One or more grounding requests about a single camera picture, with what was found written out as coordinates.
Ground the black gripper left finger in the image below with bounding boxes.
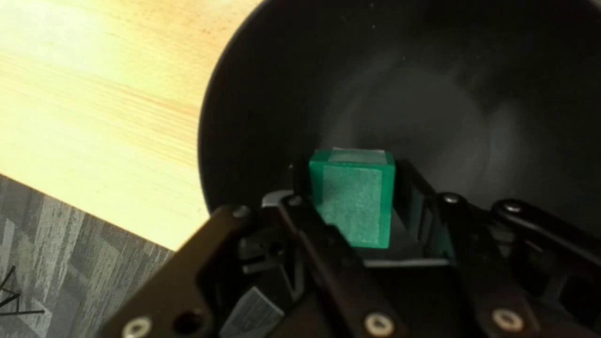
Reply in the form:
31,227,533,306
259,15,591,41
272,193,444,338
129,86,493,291
99,163,409,338

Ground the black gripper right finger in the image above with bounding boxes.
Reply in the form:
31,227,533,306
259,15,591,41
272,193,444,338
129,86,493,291
392,158,601,338

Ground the green cube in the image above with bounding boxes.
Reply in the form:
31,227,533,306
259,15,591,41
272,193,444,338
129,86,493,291
306,146,398,250

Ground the black bowl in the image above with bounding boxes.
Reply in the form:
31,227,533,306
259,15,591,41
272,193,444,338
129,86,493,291
197,0,601,242

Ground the gray cart with wooden top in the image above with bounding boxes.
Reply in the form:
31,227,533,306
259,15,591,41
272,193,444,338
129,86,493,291
0,0,264,253

